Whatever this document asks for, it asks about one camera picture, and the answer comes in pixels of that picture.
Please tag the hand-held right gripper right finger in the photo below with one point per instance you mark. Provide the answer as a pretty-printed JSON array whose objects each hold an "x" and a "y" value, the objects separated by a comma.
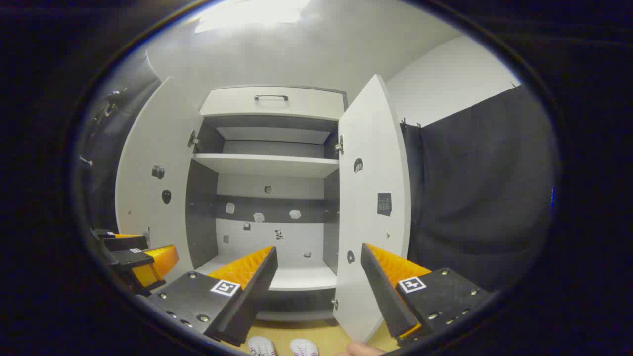
[{"x": 378, "y": 284}]

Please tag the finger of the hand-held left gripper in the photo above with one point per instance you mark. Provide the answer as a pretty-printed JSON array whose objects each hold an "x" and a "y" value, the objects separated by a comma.
[
  {"x": 133, "y": 259},
  {"x": 126, "y": 243}
]

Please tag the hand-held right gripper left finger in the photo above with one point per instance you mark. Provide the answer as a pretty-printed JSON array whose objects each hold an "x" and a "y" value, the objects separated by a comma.
[{"x": 257, "y": 284}]

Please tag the white canvas shoe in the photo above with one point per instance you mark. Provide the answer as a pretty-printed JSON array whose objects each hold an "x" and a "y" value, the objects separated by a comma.
[
  {"x": 303, "y": 347},
  {"x": 262, "y": 346}
]

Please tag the white and grey shoe cabinet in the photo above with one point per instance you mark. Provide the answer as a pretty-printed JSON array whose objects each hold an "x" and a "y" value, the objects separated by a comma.
[{"x": 269, "y": 198}]

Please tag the white cabinet door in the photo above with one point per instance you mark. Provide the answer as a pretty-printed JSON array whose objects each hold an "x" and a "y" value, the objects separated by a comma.
[
  {"x": 148, "y": 148},
  {"x": 371, "y": 148}
]

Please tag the white cabinet shelf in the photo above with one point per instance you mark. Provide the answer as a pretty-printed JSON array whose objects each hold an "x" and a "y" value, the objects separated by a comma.
[{"x": 267, "y": 165}]

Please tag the white cabinet drawer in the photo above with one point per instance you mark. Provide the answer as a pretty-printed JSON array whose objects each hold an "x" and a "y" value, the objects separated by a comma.
[{"x": 277, "y": 106}]

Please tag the black backdrop cloth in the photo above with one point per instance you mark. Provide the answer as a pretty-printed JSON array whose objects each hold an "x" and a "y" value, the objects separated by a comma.
[
  {"x": 123, "y": 94},
  {"x": 474, "y": 188}
]

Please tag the ceiling light panel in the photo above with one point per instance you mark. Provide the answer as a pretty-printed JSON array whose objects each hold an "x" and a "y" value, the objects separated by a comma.
[{"x": 247, "y": 15}]

